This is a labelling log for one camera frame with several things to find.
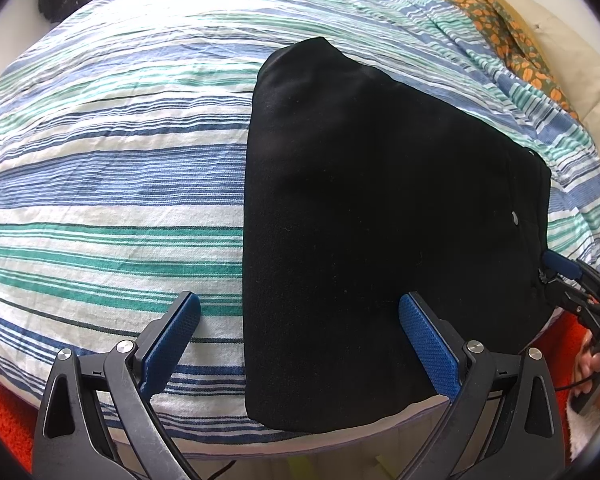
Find black pants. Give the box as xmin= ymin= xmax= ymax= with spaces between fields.
xmin=242 ymin=36 xmax=552 ymax=433

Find cream pillow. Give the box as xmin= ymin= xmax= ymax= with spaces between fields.
xmin=450 ymin=0 xmax=600 ymax=156

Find orange rug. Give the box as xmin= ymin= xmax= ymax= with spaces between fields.
xmin=0 ymin=305 xmax=593 ymax=466

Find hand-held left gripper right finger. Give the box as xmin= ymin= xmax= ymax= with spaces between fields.
xmin=398 ymin=291 xmax=567 ymax=480

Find orange floral cloth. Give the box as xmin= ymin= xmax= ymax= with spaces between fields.
xmin=410 ymin=0 xmax=581 ymax=121

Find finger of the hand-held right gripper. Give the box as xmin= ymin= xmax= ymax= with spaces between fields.
xmin=541 ymin=251 xmax=600 ymax=292
xmin=537 ymin=270 xmax=600 ymax=315

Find person's right hand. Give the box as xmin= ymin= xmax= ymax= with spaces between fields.
xmin=571 ymin=337 xmax=600 ymax=411

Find striped bed cover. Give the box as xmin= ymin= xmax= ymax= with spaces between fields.
xmin=0 ymin=0 xmax=600 ymax=458

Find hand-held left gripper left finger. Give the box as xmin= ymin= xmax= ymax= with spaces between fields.
xmin=31 ymin=290 xmax=203 ymax=480

